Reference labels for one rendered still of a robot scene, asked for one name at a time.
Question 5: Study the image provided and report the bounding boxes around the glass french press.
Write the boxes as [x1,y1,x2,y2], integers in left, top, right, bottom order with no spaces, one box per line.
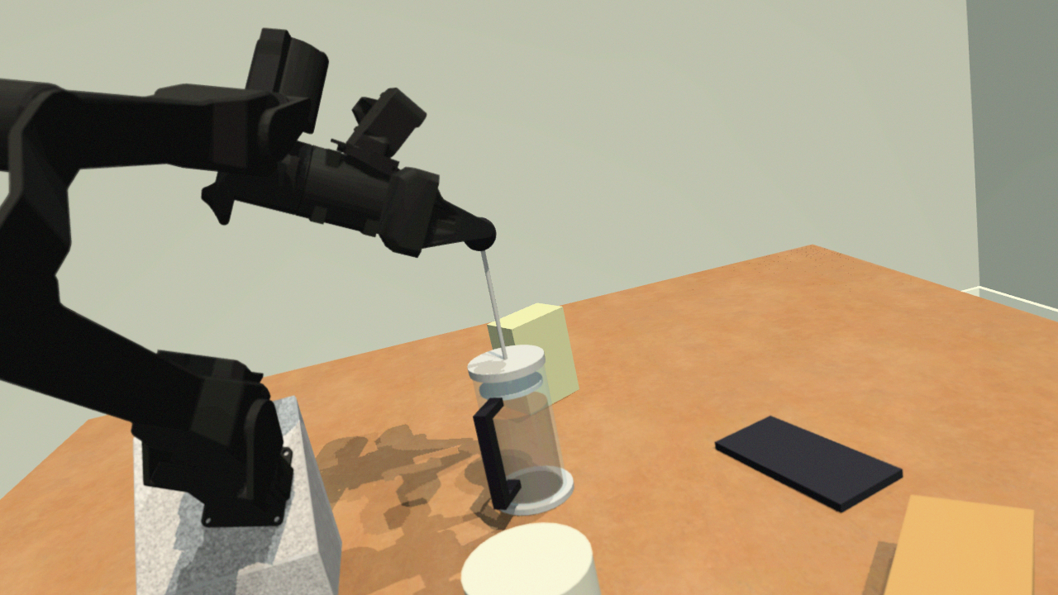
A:
[466,226,574,515]

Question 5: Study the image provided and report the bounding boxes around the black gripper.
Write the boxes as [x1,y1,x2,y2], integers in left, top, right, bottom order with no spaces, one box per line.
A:
[295,145,493,258]

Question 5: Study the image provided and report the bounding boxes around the pale yellow block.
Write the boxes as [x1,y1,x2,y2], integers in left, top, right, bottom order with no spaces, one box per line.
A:
[487,303,579,404]

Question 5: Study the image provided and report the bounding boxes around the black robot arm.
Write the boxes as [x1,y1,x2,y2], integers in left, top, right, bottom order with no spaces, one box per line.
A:
[0,28,427,528]

